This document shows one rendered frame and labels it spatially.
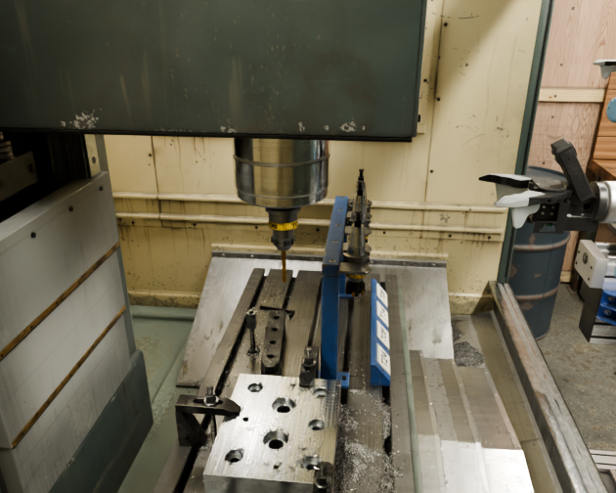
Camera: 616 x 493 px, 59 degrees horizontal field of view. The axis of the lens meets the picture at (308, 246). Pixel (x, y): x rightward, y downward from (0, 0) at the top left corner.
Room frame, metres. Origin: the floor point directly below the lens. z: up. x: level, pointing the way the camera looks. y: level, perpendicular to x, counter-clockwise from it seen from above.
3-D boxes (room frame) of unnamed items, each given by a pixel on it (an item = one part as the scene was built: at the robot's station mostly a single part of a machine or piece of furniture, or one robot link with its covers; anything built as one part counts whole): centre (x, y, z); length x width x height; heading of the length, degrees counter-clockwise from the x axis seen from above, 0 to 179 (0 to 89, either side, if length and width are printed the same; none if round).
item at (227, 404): (0.89, 0.20, 0.97); 0.13 x 0.03 x 0.15; 84
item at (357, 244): (1.15, -0.11, 1.26); 0.04 x 0.04 x 0.07
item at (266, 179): (0.88, 0.04, 1.52); 0.16 x 0.16 x 0.12
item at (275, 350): (1.20, 0.09, 0.93); 0.26 x 0.05 x 0.06; 179
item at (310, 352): (1.02, 0.00, 0.97); 0.13 x 0.03 x 0.15; 174
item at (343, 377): (1.10, -0.05, 1.05); 0.10 x 0.05 x 0.30; 84
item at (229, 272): (1.53, -0.03, 0.75); 0.89 x 0.70 x 0.26; 84
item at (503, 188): (1.00, -0.37, 1.43); 0.09 x 0.03 x 0.06; 48
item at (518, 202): (0.88, -0.36, 1.43); 0.09 x 0.03 x 0.06; 120
